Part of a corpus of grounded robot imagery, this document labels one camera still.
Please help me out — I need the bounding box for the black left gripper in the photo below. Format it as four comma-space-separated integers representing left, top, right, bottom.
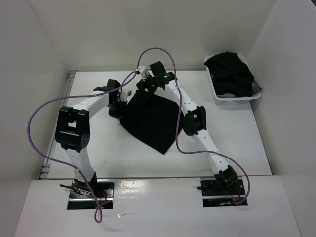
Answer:
107, 97, 127, 121

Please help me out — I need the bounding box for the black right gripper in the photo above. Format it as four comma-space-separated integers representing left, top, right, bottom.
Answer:
136, 72, 158, 100

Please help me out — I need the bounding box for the black skirt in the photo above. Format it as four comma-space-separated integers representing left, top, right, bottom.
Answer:
120, 90, 179, 155

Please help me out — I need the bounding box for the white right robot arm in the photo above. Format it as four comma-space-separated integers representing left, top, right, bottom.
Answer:
136, 61, 238, 194

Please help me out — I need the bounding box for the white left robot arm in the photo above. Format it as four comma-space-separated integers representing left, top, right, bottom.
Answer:
55, 79, 132, 198

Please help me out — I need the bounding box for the pile of black skirts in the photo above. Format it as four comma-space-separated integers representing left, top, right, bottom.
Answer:
204, 52, 255, 98

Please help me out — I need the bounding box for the grey cloth in basket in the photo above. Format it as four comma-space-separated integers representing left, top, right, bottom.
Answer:
247, 80, 262, 97

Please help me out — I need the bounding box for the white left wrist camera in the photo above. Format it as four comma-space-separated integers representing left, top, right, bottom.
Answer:
118, 89, 132, 102

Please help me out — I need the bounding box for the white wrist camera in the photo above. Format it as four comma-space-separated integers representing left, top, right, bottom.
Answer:
136, 65, 147, 81
118, 89, 132, 102

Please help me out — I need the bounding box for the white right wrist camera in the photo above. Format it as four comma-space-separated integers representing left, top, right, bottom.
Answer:
136, 65, 147, 81

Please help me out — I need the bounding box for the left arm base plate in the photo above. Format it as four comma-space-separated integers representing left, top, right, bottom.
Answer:
60, 180, 115, 210

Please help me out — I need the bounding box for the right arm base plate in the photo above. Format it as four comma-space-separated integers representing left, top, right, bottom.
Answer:
197, 179, 246, 207

